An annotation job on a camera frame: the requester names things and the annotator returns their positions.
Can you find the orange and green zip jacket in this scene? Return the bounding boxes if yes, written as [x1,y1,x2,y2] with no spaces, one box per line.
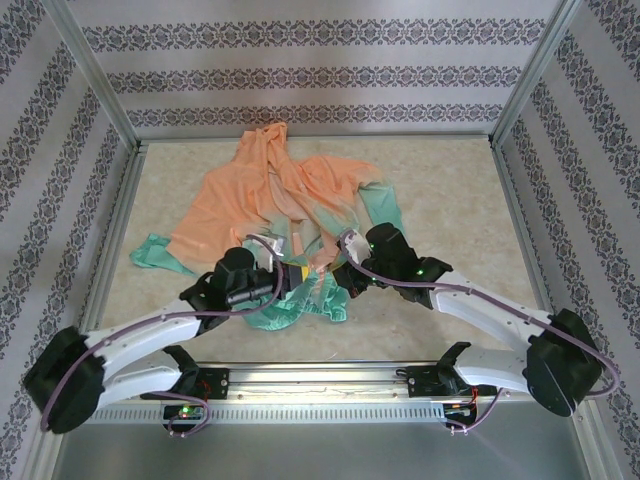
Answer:
[128,121,407,334]

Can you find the small controller circuit board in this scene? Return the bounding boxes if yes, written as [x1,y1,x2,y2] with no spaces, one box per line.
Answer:
[442,402,480,427]
[162,403,207,427]

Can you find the grey metal panel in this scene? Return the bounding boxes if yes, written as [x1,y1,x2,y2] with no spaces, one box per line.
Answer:
[49,422,594,480]

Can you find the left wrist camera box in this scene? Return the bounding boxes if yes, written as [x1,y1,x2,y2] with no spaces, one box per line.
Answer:
[252,233,287,264]

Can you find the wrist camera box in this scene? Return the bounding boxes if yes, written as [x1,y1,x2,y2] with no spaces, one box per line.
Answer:
[252,233,287,264]
[338,228,370,262]

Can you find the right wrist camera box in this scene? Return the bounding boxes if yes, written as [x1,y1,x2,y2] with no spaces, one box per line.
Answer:
[338,228,370,262]

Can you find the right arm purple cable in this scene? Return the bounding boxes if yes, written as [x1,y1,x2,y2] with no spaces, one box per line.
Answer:
[339,228,621,437]

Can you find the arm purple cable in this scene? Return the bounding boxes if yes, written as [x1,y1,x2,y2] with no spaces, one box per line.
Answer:
[40,232,286,440]
[339,228,621,437]

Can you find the long aluminium mounting rail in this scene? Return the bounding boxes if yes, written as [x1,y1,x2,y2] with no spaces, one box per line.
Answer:
[47,363,596,404]

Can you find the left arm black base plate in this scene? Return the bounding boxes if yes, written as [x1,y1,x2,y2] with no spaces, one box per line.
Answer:
[192,367,230,401]

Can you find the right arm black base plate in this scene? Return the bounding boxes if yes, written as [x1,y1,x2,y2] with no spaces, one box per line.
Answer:
[407,363,499,400]

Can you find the thin aluminium wall rail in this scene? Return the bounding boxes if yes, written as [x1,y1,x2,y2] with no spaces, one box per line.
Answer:
[137,130,496,146]

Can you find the perforated metal cable duct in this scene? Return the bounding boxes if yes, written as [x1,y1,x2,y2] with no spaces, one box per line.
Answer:
[68,402,447,425]

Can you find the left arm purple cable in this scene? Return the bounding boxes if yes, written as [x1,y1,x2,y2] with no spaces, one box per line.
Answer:
[40,232,286,440]

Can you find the aluminium frame corner post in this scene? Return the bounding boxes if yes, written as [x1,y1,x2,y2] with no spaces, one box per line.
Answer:
[42,0,147,154]
[488,0,599,151]

